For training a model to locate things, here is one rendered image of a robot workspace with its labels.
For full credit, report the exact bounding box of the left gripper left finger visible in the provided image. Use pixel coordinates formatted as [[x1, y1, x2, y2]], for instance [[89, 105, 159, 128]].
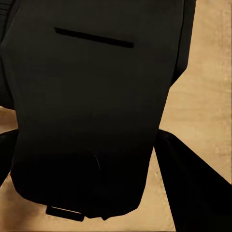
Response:
[[0, 129, 19, 187]]

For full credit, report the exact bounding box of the digital camera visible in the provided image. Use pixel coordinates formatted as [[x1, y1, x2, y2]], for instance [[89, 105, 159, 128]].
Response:
[[0, 0, 196, 222]]

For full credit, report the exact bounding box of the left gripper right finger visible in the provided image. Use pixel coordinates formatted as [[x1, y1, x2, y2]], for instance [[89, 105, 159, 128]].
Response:
[[154, 129, 232, 232]]

